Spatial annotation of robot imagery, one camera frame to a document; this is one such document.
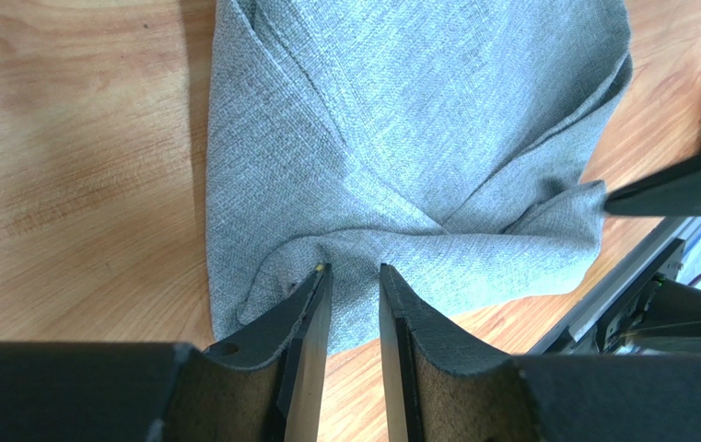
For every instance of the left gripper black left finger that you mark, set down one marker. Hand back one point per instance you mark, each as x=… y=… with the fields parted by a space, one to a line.
x=263 y=382

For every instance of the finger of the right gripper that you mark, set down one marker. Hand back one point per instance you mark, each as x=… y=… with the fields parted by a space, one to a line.
x=673 y=191

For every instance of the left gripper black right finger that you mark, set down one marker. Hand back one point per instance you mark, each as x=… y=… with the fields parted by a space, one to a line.
x=440 y=382

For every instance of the grey cloth napkin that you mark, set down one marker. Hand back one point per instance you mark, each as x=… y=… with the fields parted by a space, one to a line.
x=445 y=138

